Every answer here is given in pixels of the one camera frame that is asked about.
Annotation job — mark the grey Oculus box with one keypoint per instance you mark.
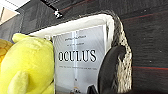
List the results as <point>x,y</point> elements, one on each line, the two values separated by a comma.
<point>80,66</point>

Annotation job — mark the yellow plush toy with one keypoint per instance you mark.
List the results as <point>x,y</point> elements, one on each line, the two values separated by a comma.
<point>30,66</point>

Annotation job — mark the orange pineapple plush toy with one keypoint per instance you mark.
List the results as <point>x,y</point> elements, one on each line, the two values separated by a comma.
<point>4,50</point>

